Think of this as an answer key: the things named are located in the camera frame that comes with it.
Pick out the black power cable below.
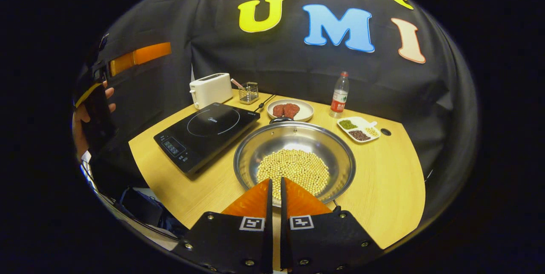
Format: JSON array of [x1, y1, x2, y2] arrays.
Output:
[[254, 94, 277, 112]]

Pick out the pile of soybeans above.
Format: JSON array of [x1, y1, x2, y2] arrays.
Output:
[[256, 149, 330, 200]]

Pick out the metal wire basket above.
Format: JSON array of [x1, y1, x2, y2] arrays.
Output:
[[238, 82, 259, 104]]

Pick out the stainless steel pot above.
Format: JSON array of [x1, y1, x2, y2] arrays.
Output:
[[233, 117, 356, 208]]

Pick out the white divided dish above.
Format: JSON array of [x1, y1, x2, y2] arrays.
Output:
[[337, 116, 382, 144]]

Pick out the clear plastic water bottle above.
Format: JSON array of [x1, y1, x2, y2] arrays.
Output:
[[330, 71, 350, 118]]

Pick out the black induction cooktop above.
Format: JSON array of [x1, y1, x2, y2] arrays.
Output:
[[153, 102, 261, 176]]

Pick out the white toaster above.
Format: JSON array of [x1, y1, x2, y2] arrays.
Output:
[[189, 73, 234, 110]]

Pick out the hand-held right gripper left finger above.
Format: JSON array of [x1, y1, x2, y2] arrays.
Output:
[[172, 178, 273, 274]]

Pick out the black bag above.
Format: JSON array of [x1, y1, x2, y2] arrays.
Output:
[[118, 187, 164, 225]]

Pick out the white round plate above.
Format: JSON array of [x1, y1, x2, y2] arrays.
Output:
[[267, 99, 315, 122]]

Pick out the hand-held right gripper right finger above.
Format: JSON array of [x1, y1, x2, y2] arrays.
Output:
[[280, 177, 384, 274]]

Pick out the black backdrop cloth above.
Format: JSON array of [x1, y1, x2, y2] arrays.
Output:
[[75, 0, 479, 232]]

